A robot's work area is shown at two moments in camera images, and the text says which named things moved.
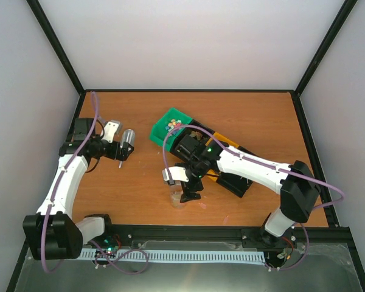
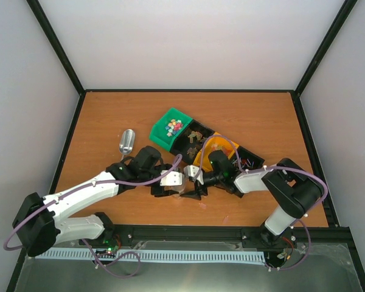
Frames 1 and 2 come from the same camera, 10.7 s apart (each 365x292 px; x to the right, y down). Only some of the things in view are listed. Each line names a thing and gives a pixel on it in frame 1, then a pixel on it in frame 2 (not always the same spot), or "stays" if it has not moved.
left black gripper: x=123 y=156 → x=159 y=193
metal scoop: x=128 y=136 stays
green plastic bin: x=173 y=118 stays
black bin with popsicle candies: x=190 y=145 stays
